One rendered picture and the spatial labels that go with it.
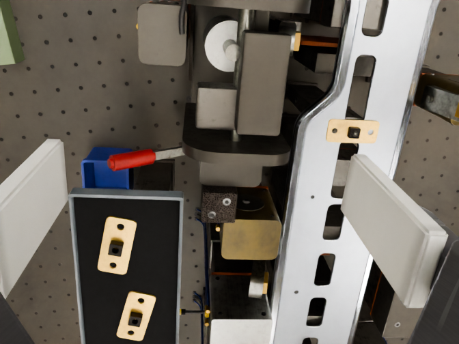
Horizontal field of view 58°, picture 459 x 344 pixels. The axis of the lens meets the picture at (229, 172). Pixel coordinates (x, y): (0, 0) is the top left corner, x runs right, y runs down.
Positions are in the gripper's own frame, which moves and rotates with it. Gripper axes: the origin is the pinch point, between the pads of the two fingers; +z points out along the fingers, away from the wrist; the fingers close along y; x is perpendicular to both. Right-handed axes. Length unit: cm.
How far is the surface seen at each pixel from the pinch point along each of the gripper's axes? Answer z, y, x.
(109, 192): 30.4, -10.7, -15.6
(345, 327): 46, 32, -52
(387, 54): 46, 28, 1
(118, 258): 29.9, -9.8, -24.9
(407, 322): 43, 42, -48
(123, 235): 29.9, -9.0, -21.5
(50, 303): 76, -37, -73
